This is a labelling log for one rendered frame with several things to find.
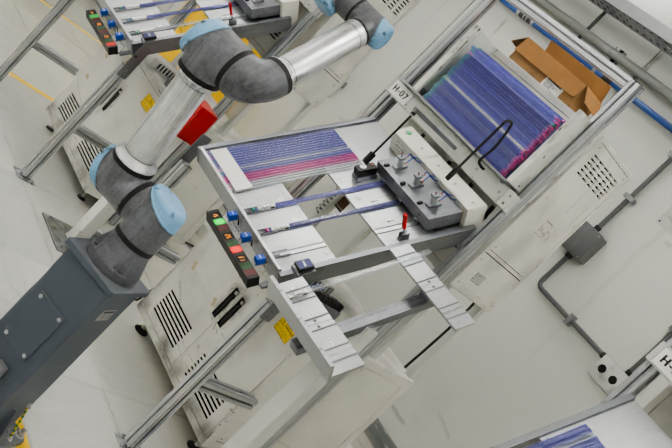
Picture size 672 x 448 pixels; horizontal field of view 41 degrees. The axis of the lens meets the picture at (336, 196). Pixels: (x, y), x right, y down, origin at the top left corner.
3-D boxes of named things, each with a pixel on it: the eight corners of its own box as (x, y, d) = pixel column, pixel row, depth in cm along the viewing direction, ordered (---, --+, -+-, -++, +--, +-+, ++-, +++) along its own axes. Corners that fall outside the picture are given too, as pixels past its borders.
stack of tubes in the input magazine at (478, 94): (502, 175, 292) (563, 116, 289) (421, 95, 327) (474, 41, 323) (518, 191, 302) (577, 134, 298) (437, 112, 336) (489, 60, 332)
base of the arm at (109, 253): (112, 287, 213) (140, 258, 212) (76, 241, 217) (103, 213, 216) (144, 288, 227) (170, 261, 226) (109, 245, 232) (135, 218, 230)
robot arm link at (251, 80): (255, 101, 195) (403, 18, 222) (223, 67, 198) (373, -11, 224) (245, 132, 205) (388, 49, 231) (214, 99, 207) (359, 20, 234)
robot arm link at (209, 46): (111, 222, 218) (239, 52, 198) (74, 178, 222) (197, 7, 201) (142, 216, 229) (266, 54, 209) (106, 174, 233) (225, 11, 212)
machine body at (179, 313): (187, 458, 299) (317, 331, 290) (124, 315, 346) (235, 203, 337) (300, 491, 346) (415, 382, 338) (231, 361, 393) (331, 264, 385)
